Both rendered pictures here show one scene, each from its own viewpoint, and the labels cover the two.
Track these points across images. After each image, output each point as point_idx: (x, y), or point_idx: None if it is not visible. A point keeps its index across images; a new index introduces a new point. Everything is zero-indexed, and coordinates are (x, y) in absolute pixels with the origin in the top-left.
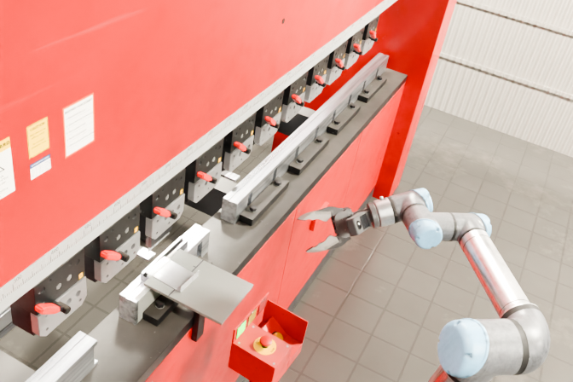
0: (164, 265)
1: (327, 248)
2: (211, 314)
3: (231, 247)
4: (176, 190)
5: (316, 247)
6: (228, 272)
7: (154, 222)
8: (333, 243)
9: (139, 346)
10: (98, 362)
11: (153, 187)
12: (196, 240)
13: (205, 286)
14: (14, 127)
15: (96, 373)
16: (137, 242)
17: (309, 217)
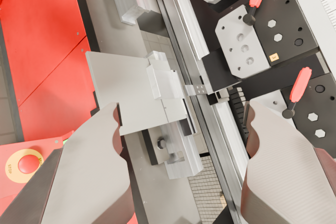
0: (175, 89)
1: (61, 150)
2: (105, 58)
3: (164, 210)
4: (278, 41)
5: (106, 114)
6: (143, 128)
7: (238, 12)
8: (60, 191)
9: (116, 47)
10: (121, 22)
11: None
12: (187, 150)
13: (140, 91)
14: None
15: (115, 14)
16: None
17: (263, 116)
